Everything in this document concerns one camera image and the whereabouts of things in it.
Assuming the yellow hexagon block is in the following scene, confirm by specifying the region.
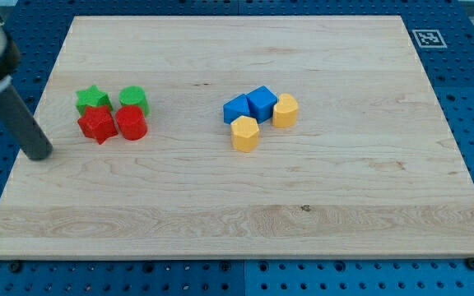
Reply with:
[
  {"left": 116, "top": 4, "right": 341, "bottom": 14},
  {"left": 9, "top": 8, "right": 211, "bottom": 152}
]
[{"left": 230, "top": 115, "right": 260, "bottom": 153}]

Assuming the black bolt front right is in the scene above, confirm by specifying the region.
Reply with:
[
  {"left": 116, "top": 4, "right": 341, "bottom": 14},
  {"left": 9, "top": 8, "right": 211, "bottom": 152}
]
[{"left": 464, "top": 257, "right": 474, "bottom": 271}]

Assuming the red star block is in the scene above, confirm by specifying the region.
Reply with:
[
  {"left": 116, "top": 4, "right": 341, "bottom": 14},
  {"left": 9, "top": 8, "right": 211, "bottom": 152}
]
[{"left": 77, "top": 105, "right": 119, "bottom": 145}]

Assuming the green cylinder block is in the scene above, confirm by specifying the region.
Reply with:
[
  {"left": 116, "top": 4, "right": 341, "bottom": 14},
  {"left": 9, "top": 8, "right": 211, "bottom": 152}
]
[{"left": 118, "top": 86, "right": 151, "bottom": 116}]

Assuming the yellow heart-shaped block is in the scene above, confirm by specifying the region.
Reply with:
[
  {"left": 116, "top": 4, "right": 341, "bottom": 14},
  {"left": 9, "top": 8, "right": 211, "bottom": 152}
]
[{"left": 272, "top": 93, "right": 299, "bottom": 128}]

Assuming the red cylinder block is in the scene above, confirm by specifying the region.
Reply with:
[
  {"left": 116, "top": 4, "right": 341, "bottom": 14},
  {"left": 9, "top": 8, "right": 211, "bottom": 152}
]
[{"left": 115, "top": 105, "right": 148, "bottom": 141}]

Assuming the black bolt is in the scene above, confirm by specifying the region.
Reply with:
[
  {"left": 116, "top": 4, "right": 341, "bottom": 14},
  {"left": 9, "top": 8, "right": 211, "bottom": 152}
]
[
  {"left": 464, "top": 257, "right": 474, "bottom": 271},
  {"left": 7, "top": 261, "right": 22, "bottom": 273}
]

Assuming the blue cube block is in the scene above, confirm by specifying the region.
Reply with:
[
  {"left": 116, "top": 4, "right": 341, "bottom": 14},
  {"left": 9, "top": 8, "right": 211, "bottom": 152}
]
[{"left": 246, "top": 86, "right": 277, "bottom": 123}]

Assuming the green star block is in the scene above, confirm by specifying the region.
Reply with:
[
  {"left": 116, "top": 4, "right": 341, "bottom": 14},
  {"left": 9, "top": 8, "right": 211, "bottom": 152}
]
[{"left": 76, "top": 85, "right": 113, "bottom": 115}]

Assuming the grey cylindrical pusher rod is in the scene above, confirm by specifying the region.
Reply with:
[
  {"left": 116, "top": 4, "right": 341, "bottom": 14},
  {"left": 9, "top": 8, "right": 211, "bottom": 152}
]
[{"left": 0, "top": 85, "right": 53, "bottom": 160}]

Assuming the black bolt front left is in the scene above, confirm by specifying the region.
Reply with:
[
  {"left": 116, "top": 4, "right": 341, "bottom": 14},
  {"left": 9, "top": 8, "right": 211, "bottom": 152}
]
[{"left": 7, "top": 261, "right": 22, "bottom": 273}]

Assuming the white fiducial marker tag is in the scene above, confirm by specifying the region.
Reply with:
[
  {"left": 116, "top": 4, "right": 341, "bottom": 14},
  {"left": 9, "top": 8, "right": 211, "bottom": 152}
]
[{"left": 412, "top": 29, "right": 447, "bottom": 49}]

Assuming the light wooden board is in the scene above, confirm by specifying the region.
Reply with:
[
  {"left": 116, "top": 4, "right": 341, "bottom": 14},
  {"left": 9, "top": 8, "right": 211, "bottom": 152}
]
[{"left": 0, "top": 16, "right": 474, "bottom": 261}]

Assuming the blue triangular block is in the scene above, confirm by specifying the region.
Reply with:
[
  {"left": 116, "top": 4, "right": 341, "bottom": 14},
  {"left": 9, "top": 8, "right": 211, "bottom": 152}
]
[{"left": 223, "top": 94, "right": 252, "bottom": 124}]

